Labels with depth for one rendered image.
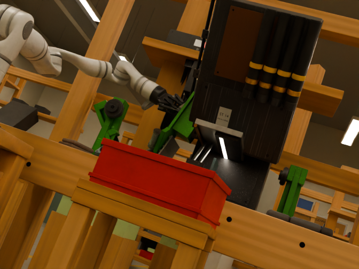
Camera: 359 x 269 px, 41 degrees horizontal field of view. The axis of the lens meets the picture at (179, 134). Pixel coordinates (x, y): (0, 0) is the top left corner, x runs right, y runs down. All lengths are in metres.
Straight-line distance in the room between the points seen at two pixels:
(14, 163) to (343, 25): 1.56
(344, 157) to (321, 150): 0.56
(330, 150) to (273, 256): 10.74
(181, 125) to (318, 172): 0.71
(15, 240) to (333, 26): 1.72
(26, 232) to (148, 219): 1.19
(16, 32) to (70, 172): 0.46
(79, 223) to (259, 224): 0.54
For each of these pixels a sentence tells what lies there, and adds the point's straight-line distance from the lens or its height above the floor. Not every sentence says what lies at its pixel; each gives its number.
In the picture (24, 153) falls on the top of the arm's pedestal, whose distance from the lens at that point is 1.48.
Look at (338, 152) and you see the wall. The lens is 12.14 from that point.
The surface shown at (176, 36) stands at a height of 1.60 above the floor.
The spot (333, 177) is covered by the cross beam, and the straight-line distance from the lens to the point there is 2.19.
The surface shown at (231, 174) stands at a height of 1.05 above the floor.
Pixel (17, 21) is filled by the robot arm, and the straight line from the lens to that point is 1.45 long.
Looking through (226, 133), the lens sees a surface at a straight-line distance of 1.55.
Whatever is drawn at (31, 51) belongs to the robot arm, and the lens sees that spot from 1.64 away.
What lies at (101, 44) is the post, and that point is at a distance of 2.39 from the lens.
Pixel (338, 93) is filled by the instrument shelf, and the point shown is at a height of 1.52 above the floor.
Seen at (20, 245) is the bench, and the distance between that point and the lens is 2.27.
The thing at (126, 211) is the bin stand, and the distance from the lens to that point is 1.15.
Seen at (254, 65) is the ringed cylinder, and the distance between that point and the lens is 1.61.
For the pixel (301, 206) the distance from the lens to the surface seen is 8.71.
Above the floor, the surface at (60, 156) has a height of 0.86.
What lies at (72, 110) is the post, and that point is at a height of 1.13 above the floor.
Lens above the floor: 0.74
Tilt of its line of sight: 12 degrees up
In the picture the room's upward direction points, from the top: 21 degrees clockwise
